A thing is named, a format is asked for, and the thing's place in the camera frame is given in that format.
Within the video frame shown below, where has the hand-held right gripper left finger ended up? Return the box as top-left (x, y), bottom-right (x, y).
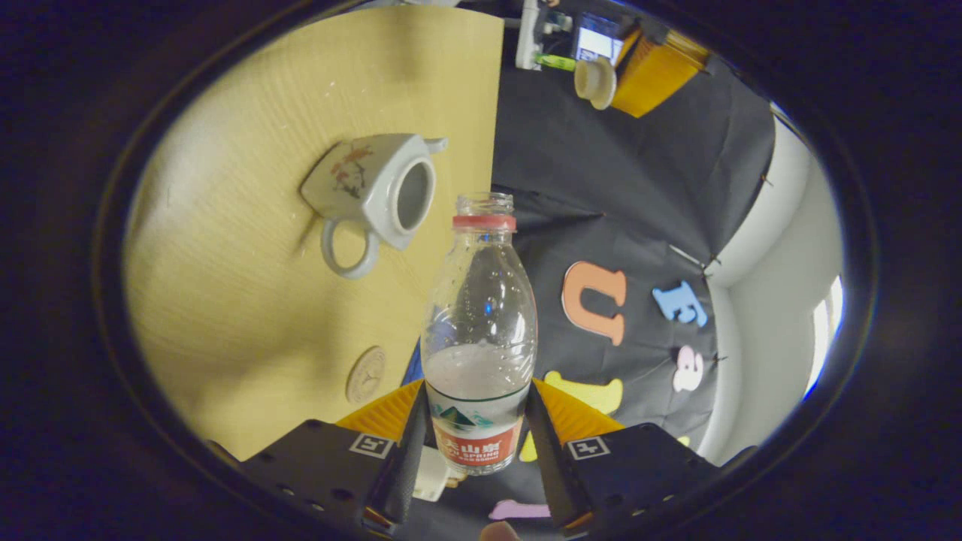
top-left (239, 379), bottom-right (431, 530)

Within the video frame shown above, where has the computer monitor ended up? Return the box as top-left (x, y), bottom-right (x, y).
top-left (575, 19), bottom-right (625, 65)

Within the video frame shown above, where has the clear plastic water bottle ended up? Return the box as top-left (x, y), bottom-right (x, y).
top-left (421, 192), bottom-right (539, 476)

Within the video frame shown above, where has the round wooden coaster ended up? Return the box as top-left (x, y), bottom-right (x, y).
top-left (346, 346), bottom-right (387, 404)

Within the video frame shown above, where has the white teacup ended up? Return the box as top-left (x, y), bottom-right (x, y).
top-left (301, 134), bottom-right (449, 280)

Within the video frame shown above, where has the ceiling light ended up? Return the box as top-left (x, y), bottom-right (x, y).
top-left (804, 278), bottom-right (844, 399)

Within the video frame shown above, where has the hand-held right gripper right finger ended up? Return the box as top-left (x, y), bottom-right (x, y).
top-left (526, 378), bottom-right (718, 530)

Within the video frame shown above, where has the white toaster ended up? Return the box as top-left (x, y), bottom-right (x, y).
top-left (412, 446), bottom-right (452, 503)

